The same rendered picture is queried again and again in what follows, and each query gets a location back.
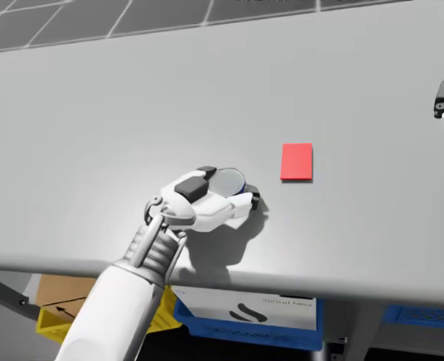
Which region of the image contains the blue can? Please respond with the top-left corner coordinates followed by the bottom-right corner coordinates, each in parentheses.
top-left (209, 167), bottom-right (250, 199)

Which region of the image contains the yellow box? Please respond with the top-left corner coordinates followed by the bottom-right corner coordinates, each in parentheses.
top-left (36, 285), bottom-right (182, 345)

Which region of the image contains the brown box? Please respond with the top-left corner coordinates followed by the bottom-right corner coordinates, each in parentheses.
top-left (35, 274), bottom-right (99, 325)

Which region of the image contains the blue box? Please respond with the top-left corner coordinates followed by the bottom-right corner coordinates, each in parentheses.
top-left (384, 304), bottom-right (444, 335)
top-left (173, 295), bottom-right (325, 353)

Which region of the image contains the white box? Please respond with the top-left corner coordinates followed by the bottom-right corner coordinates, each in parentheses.
top-left (171, 286), bottom-right (318, 332)

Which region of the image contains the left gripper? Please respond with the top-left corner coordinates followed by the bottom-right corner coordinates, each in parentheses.
top-left (144, 165), bottom-right (261, 232)

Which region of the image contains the pink pad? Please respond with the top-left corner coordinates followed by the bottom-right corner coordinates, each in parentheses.
top-left (279, 142), bottom-right (314, 182)

